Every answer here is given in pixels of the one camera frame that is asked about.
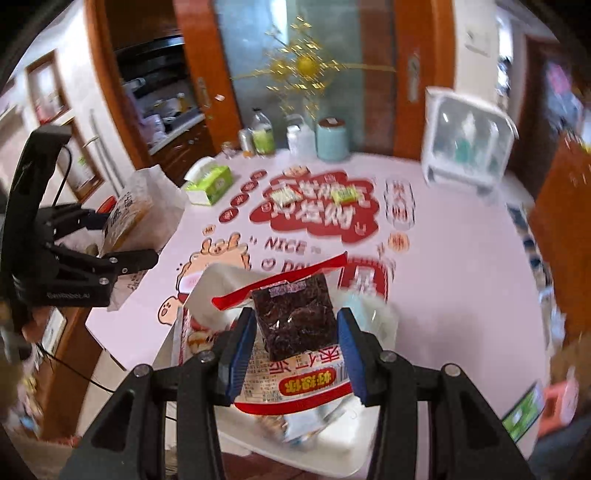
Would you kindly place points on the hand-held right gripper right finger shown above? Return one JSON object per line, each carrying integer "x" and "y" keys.
{"x": 351, "y": 355}

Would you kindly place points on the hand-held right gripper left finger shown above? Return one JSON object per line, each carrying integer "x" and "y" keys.
{"x": 240, "y": 350}

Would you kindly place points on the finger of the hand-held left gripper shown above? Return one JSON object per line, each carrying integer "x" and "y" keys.
{"x": 129, "y": 263}
{"x": 92, "y": 220}

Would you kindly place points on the white bag yellow snacks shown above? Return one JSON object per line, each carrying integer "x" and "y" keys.
{"x": 138, "y": 207}

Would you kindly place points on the red white snack bag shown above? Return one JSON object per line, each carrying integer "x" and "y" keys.
{"x": 300, "y": 383}

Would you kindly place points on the dark brown snack packet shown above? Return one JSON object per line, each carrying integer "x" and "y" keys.
{"x": 295, "y": 318}

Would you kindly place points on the white plastic bin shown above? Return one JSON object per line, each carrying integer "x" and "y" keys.
{"x": 332, "y": 454}

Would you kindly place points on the silver refrigerator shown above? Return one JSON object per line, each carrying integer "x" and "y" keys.
{"x": 104, "y": 157}

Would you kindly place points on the green tissue box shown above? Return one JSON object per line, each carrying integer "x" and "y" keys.
{"x": 210, "y": 184}

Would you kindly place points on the kitchen counter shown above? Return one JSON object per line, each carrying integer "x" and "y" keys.
{"x": 171, "y": 122}

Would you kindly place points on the small glass jar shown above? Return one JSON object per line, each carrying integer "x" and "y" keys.
{"x": 228, "y": 151}

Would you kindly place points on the small green snack packet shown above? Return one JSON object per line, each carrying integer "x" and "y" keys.
{"x": 347, "y": 196}
{"x": 286, "y": 197}

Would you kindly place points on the pink printed tablecloth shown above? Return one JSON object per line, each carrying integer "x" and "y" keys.
{"x": 461, "y": 230}

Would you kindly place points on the jar with yellow contents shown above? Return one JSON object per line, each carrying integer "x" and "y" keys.
{"x": 246, "y": 143}

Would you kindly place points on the phone with green screen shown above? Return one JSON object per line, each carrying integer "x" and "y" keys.
{"x": 524, "y": 410}

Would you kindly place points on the green label bottle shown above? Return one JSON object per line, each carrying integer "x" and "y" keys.
{"x": 263, "y": 136}

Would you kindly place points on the large white bottle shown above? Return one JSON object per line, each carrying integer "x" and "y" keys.
{"x": 301, "y": 141}

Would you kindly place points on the mint green canister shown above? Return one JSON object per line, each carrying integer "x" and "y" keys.
{"x": 332, "y": 141}

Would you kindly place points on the pink stool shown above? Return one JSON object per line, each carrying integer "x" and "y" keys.
{"x": 562, "y": 408}

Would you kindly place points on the white countertop cabinet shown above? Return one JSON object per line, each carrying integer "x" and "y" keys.
{"x": 466, "y": 138}

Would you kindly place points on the wooden cabinet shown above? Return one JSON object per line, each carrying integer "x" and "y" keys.
{"x": 563, "y": 221}

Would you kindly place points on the wall switch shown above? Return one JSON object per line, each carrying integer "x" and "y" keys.
{"x": 479, "y": 41}

